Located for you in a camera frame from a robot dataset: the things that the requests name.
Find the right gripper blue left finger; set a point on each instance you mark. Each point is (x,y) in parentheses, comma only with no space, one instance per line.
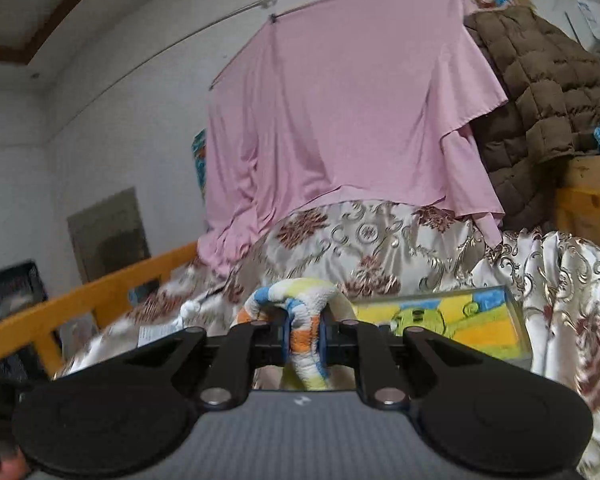
(283,334)

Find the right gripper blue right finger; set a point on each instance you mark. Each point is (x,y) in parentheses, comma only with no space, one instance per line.
(327,337)

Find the colourful striped soft cloth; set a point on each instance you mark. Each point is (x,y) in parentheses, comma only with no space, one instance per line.
(304,300)

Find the person's hand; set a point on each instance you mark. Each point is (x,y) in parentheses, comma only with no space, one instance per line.
(13,466)

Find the grey tray with parrot picture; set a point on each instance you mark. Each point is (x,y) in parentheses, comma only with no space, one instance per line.
(486,319)

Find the pink hanging sheet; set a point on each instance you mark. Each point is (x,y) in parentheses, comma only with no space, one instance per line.
(348,100)

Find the floral satin bedspread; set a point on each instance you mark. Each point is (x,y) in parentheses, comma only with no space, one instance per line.
(376,249)

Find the brown quilted jacket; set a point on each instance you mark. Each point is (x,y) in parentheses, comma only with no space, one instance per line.
(553,107)

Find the colourful wall poster left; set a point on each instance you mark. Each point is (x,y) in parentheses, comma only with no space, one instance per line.
(199,158)

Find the orange wooden bed rail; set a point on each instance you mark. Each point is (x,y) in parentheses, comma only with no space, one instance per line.
(106,299)

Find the wooden bed frame right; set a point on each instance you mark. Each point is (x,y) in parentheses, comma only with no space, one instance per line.
(577,202)

